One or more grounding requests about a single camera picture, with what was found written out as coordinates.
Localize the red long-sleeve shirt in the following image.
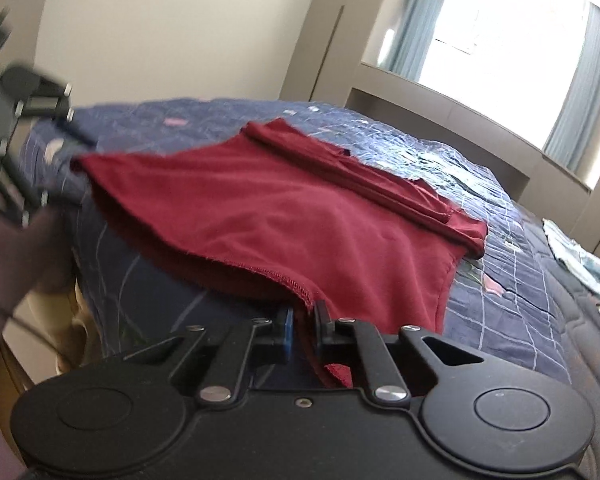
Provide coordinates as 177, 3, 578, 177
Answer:
70, 117, 490, 390

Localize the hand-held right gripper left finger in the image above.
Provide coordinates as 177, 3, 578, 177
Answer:
122, 308, 295, 406

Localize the person's left forearm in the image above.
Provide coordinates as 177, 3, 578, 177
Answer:
0, 207, 78, 480

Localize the white frame window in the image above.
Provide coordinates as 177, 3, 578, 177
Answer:
417, 0, 596, 153

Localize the beige window cabinet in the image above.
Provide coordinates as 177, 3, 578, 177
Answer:
347, 60, 593, 203

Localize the grey quilted bedspread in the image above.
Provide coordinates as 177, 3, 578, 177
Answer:
517, 200, 600, 480

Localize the blue plaid quilt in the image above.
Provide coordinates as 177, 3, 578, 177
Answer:
17, 97, 573, 386

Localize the light blue cloth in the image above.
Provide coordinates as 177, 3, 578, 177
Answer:
542, 217, 600, 297

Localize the light blue curtain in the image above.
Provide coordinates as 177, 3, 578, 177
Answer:
382, 0, 453, 81
542, 2, 600, 173

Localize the thin black cable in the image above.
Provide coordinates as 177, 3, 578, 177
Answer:
0, 295, 58, 348

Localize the wooden bed frame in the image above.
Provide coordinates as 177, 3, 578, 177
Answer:
0, 280, 103, 403

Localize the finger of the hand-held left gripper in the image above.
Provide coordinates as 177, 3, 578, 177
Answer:
0, 65, 75, 121
50, 117, 97, 151

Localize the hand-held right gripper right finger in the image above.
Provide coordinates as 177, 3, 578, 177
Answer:
314, 300, 487, 404

